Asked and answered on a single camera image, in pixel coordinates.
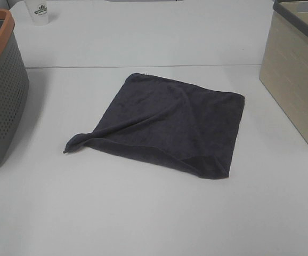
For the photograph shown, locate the dark grey towel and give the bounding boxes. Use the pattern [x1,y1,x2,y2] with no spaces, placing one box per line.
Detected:
[64,73,245,179]

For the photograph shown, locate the beige basket with grey rim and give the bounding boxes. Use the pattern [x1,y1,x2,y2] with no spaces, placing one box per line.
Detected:
[259,1,308,144]

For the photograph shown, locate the grey basket with orange rim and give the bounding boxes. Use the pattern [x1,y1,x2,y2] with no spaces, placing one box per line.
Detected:
[0,9,29,165]

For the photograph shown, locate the white paper cup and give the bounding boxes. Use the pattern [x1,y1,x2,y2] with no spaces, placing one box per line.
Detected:
[24,0,48,26]

